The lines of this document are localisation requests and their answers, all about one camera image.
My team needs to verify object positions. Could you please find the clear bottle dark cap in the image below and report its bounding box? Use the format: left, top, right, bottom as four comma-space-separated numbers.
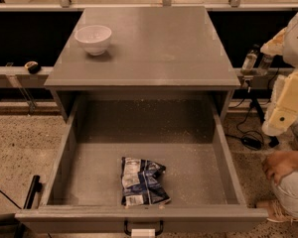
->
240, 44, 260, 74

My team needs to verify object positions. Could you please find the clear bottle white cap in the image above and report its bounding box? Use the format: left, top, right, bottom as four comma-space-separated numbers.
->
257, 55, 274, 75

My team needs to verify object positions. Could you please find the person's hand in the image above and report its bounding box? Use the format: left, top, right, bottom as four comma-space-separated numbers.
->
262, 151, 298, 184

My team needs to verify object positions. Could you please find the white sneaker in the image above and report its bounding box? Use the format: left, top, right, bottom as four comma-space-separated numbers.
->
256, 199, 298, 223

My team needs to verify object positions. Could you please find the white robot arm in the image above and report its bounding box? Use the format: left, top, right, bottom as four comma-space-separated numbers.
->
261, 12, 298, 136

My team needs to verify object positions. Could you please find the black drawer handle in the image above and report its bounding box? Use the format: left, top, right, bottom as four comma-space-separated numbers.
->
124, 221, 164, 238

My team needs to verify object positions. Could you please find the grey cabinet counter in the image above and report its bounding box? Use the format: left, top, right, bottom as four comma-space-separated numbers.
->
45, 6, 239, 117

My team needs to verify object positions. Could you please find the white ceramic bowl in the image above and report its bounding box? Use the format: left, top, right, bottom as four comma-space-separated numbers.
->
74, 25, 112, 56

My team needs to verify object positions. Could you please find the grey open drawer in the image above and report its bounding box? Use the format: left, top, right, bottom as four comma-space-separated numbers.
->
16, 96, 267, 234

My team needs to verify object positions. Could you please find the black bar at left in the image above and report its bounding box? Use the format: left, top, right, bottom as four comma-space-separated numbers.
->
23, 175, 43, 209

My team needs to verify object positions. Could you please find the black yellow tape measure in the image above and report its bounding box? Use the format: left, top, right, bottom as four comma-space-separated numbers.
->
24, 61, 41, 74

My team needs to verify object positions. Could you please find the black tripod stand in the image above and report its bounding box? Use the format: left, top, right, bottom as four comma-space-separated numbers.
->
242, 76, 280, 149

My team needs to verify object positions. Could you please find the person's light trousers leg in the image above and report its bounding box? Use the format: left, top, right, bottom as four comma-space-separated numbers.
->
271, 171, 298, 218

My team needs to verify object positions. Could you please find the blue chip bag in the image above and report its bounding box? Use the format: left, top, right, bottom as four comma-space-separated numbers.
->
121, 157, 171, 207

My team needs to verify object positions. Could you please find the black power adapter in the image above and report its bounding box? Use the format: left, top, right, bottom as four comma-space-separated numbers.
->
241, 136, 261, 150

